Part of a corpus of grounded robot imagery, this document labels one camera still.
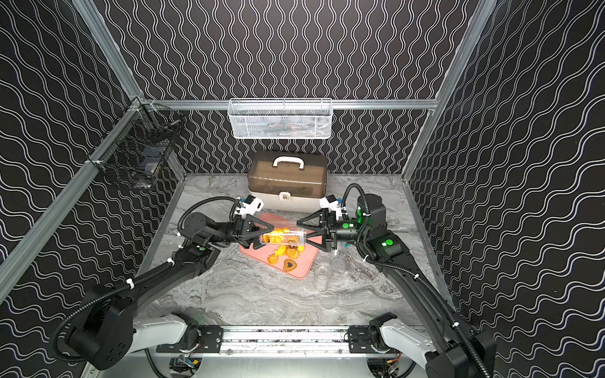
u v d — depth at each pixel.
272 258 0.91
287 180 0.90
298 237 0.60
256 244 0.66
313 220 0.60
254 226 0.65
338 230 0.58
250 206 0.68
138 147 0.93
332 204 0.65
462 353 0.37
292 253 0.92
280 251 0.93
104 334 0.41
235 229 0.60
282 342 0.76
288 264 0.90
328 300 0.83
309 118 1.03
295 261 0.91
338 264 0.90
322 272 0.88
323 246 0.65
